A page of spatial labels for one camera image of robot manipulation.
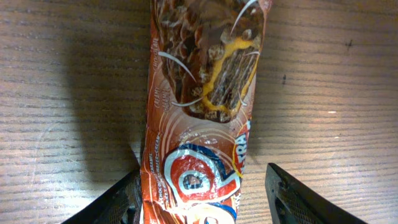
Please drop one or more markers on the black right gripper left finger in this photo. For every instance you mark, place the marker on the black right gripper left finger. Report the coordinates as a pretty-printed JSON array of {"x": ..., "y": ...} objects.
[{"x": 120, "y": 204}]

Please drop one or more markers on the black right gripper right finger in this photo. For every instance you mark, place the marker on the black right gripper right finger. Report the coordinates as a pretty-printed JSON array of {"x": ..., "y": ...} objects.
[{"x": 292, "y": 202}]

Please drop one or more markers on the red chocolate bar wrapper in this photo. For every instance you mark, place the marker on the red chocolate bar wrapper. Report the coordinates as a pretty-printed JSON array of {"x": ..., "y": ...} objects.
[{"x": 202, "y": 78}]

